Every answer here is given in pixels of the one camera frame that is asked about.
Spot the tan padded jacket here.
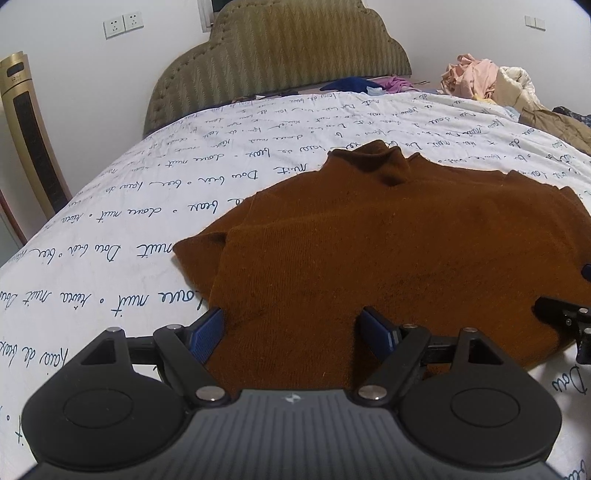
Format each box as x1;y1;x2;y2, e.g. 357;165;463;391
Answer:
519;108;591;156

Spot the white printed bed sheet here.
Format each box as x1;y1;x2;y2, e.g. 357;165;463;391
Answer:
0;90;591;480

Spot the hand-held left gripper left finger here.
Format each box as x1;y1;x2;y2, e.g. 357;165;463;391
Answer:
80;308;230;407

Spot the dark patterned cloth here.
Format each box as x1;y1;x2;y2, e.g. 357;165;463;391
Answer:
551;106;591;128

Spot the gold tower air conditioner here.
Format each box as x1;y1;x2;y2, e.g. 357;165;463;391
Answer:
0;51;73;219

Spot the brown wooden frame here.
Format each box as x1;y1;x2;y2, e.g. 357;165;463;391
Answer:
0;188;29;253

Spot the pink cloth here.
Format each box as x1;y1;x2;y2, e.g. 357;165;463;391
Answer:
440;54;502;100

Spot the brown knit sweater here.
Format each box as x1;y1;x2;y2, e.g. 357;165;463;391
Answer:
172;139;591;398

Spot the white window frame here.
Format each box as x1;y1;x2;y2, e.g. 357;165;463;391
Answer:
198;0;242;34

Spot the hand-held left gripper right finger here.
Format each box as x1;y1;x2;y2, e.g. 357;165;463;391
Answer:
356;306;504;407

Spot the purple cloth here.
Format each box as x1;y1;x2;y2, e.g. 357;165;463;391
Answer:
371;76;417;95

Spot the blue cloth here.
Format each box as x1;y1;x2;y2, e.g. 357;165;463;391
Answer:
320;77;375;93

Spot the olive padded headboard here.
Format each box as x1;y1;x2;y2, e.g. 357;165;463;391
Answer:
143;0;413;138

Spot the cream jacket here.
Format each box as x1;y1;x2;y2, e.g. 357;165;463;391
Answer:
491;65;544;112

